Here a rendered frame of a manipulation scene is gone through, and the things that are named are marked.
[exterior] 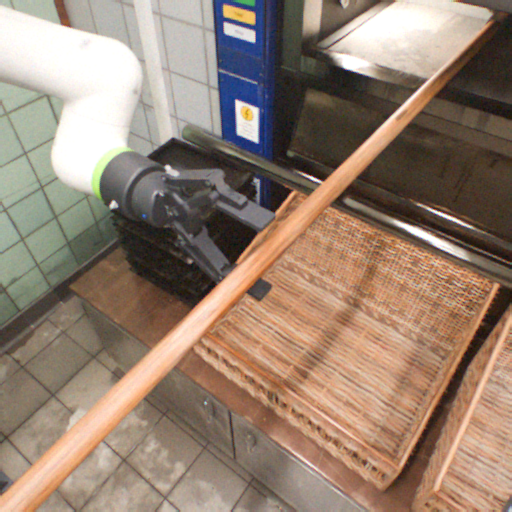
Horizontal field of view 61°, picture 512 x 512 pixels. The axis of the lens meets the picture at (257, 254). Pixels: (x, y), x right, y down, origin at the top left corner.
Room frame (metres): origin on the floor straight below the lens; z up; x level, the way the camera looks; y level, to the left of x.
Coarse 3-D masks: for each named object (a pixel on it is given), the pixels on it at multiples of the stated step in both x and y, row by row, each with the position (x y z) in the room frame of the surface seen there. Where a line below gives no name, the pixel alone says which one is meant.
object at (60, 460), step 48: (480, 48) 0.98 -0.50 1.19; (432, 96) 0.76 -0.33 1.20; (384, 144) 0.61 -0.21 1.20; (336, 192) 0.48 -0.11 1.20; (288, 240) 0.39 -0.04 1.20; (240, 288) 0.31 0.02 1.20; (192, 336) 0.24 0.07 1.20; (144, 384) 0.19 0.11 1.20; (96, 432) 0.14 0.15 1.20; (48, 480) 0.10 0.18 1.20
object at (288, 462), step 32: (96, 288) 0.78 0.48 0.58; (128, 288) 0.78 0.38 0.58; (160, 288) 0.78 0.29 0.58; (96, 320) 0.75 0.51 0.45; (128, 320) 0.66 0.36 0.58; (160, 320) 0.66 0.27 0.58; (128, 352) 0.68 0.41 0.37; (192, 352) 0.56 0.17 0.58; (448, 352) 0.56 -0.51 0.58; (160, 384) 0.60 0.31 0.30; (192, 384) 0.50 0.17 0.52; (224, 384) 0.48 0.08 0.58; (448, 384) 0.48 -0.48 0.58; (192, 416) 0.53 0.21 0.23; (224, 416) 0.44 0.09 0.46; (256, 416) 0.39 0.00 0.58; (224, 448) 0.45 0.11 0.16; (256, 448) 0.38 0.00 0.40; (288, 448) 0.32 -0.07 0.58; (320, 448) 0.32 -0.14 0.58; (416, 448) 0.32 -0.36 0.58; (288, 480) 0.32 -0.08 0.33; (320, 480) 0.27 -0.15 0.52; (352, 480) 0.25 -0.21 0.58; (416, 480) 0.25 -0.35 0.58
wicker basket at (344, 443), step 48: (336, 240) 0.82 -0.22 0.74; (384, 240) 0.76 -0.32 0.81; (288, 288) 0.77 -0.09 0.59; (336, 288) 0.76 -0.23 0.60; (384, 288) 0.70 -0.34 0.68; (480, 288) 0.61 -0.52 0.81; (240, 336) 0.61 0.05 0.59; (288, 336) 0.61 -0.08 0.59; (336, 336) 0.61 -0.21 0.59; (384, 336) 0.61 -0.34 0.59; (432, 336) 0.59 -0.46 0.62; (240, 384) 0.47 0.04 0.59; (288, 384) 0.47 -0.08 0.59; (336, 384) 0.47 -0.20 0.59; (384, 384) 0.47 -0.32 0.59; (432, 384) 0.47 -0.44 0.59; (336, 432) 0.31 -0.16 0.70; (384, 432) 0.35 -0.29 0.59; (384, 480) 0.24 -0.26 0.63
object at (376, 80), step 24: (312, 48) 1.01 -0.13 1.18; (312, 72) 0.96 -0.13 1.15; (336, 72) 0.92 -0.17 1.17; (360, 72) 0.89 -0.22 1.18; (384, 72) 0.89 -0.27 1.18; (384, 96) 0.85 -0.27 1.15; (408, 96) 0.83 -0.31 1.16; (456, 96) 0.79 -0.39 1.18; (480, 96) 0.79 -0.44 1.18; (456, 120) 0.76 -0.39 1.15; (480, 120) 0.74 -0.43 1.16; (504, 120) 0.72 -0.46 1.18
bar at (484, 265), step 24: (216, 144) 0.64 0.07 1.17; (264, 168) 0.58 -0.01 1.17; (288, 168) 0.57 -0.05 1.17; (312, 192) 0.52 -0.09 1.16; (360, 216) 0.47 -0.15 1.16; (384, 216) 0.46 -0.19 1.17; (408, 240) 0.43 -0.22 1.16; (432, 240) 0.41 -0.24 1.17; (456, 264) 0.39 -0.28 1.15; (480, 264) 0.37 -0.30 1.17; (504, 264) 0.37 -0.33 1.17
